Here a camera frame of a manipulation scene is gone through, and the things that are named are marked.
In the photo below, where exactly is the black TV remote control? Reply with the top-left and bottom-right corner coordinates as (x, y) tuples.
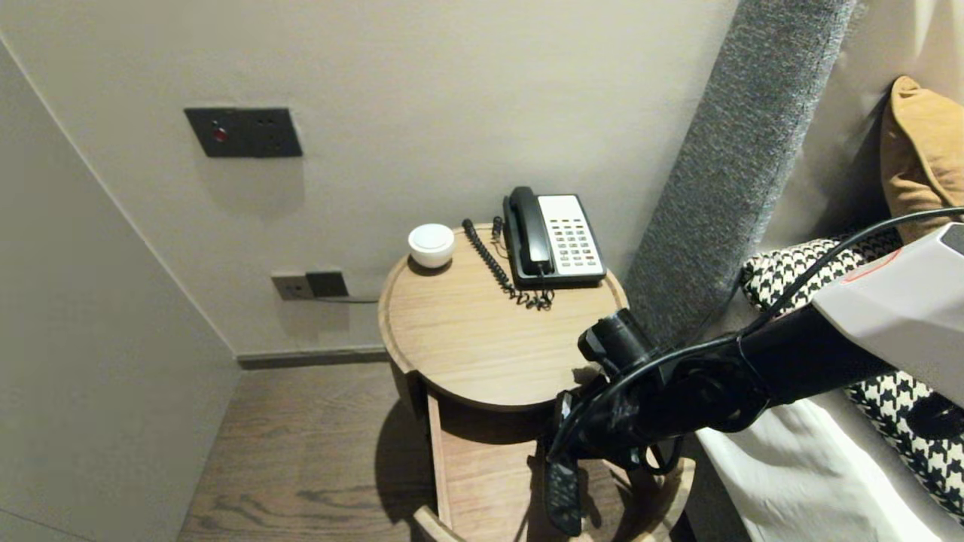
(545, 452), (584, 537)

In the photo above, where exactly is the curved-front wooden drawer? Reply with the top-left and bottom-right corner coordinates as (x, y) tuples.
(413, 391), (695, 542)

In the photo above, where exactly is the round wooden nightstand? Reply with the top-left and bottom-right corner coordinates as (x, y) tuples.
(377, 222), (630, 422)

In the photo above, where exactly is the white bed sheet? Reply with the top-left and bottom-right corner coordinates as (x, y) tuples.
(697, 391), (964, 542)

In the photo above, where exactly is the black and white telephone base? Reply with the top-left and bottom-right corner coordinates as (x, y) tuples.
(502, 193), (606, 288)

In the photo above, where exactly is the black telephone handset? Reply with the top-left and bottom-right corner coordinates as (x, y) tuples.
(508, 186), (553, 276)

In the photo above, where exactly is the black white houndstooth pillow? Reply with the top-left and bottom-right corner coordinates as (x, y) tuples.
(742, 230), (964, 520)

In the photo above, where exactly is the white round puck device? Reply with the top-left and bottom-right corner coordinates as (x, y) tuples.
(407, 224), (456, 269)

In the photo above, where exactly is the grey upholstered headboard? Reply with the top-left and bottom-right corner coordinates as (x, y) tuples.
(624, 0), (859, 355)

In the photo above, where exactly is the mustard brown cushion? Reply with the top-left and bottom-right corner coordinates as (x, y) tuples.
(881, 75), (964, 243)

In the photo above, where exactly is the grey upholstered bed frame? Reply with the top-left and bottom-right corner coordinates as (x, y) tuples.
(678, 459), (754, 542)

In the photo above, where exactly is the black coiled telephone cord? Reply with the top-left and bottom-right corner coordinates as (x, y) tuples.
(461, 215), (556, 312)

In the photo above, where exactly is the grey wall baseboard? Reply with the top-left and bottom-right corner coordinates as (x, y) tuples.
(237, 346), (392, 372)

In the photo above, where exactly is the dark wall outlet plate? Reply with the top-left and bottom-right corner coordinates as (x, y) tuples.
(305, 271), (349, 299)

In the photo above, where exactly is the beige wall power outlet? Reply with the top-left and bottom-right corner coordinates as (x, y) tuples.
(271, 274), (314, 302)

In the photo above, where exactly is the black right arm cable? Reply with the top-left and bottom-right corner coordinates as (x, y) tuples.
(546, 207), (964, 475)

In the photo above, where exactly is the dark wall switch panel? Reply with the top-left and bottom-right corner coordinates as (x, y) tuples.
(184, 108), (303, 159)

